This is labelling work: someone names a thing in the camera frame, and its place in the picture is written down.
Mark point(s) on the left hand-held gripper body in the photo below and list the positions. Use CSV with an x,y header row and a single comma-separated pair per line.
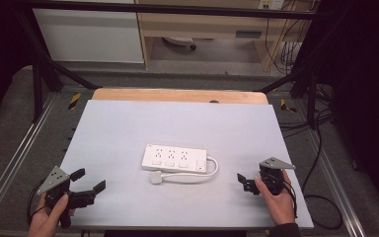
x,y
56,180

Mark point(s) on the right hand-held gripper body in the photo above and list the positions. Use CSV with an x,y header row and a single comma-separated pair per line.
x,y
271,176

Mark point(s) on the person's right hand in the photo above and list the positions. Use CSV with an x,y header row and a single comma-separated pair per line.
x,y
281,205

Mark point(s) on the person's left hand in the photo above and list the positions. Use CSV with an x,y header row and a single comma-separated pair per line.
x,y
46,222

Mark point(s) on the white power strip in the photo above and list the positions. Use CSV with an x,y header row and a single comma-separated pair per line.
x,y
174,158

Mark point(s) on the pale grey table board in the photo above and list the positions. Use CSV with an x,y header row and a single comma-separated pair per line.
x,y
144,125

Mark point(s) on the wooden table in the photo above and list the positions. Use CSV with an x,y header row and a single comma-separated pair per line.
x,y
177,95

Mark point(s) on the black curtain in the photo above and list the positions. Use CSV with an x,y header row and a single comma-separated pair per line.
x,y
365,98
0,49

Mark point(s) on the white cabinet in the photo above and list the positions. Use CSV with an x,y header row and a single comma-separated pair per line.
x,y
89,36

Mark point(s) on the office chair base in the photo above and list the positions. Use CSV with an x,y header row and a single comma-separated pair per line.
x,y
181,41

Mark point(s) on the light wooden desk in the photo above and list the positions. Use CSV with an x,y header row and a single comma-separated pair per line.
x,y
194,24

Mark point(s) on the aluminium floor rail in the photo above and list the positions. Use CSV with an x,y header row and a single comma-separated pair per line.
x,y
335,184
16,154

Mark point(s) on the black metal frame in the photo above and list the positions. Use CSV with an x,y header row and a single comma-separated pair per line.
x,y
42,75

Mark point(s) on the white wall outlet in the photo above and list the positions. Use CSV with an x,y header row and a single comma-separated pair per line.
x,y
271,4

